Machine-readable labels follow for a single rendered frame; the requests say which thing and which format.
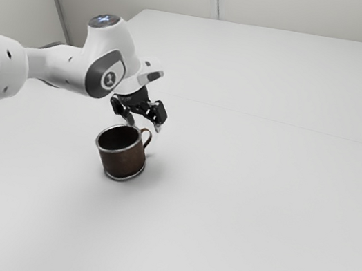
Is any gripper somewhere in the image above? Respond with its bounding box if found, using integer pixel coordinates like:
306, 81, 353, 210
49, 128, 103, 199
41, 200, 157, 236
105, 81, 173, 136

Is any brown metal mug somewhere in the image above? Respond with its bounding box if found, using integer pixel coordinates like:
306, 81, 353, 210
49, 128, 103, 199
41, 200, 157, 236
89, 119, 155, 187

